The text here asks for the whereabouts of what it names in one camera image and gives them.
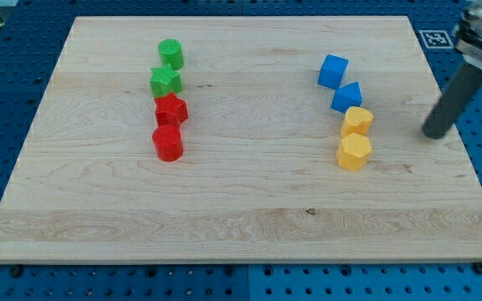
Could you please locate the red cylinder block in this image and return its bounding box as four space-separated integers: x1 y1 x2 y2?
152 125 183 161

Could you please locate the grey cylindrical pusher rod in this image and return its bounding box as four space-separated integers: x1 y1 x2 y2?
421 61 482 140

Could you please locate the red star block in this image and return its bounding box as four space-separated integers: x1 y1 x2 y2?
154 93 189 127

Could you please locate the yellow heart block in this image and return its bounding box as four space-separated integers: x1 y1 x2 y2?
340 106 374 137

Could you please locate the green cylinder block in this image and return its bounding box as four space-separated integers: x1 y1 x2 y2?
158 38 184 70

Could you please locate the wooden board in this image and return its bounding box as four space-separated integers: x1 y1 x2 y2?
0 16 482 265

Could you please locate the yellow hexagon block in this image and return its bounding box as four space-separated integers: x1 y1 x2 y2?
336 133 372 171

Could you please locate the green star block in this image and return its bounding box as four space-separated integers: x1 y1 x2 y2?
150 64 183 98

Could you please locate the blue triangular prism block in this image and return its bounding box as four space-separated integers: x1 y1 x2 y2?
331 82 362 114

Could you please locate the white fiducial marker tag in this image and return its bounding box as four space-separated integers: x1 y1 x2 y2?
419 30 454 49

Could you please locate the blue cube block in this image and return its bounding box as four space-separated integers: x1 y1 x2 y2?
317 54 349 89

